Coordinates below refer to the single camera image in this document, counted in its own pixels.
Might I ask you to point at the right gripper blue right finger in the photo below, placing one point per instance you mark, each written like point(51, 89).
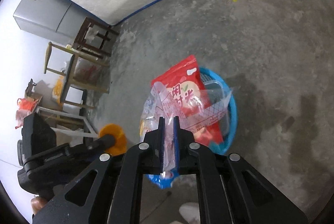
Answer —
point(176, 128)

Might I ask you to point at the clear plastic food container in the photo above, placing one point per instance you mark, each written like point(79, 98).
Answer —
point(219, 96)

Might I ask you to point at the grey side table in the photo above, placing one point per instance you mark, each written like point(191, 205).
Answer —
point(68, 124)

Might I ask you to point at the red snack bag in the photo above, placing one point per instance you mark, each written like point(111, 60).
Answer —
point(183, 83)

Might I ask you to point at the wooden chair black seat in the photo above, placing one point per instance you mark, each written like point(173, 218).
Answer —
point(69, 79)

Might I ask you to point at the pink red plastic bags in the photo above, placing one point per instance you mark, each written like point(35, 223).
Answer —
point(25, 108)

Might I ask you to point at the dark wooden stool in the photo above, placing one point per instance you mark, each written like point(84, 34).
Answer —
point(92, 37)

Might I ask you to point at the white shoe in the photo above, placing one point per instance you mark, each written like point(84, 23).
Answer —
point(190, 212)

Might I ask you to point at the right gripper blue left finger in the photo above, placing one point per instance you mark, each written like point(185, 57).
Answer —
point(161, 137)

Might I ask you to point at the clear candy plastic bag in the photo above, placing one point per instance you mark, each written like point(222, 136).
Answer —
point(162, 106)

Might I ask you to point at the blue mesh trash bin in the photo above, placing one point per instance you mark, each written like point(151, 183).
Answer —
point(217, 136)

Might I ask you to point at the person's left hand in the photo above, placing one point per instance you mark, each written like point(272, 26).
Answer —
point(37, 203)

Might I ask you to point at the orange plastic funnel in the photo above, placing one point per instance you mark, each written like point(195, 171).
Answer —
point(120, 142)

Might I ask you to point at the silver refrigerator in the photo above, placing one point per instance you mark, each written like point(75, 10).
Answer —
point(55, 20)

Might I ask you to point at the yellow plastic bag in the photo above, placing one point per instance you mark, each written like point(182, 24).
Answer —
point(57, 90)

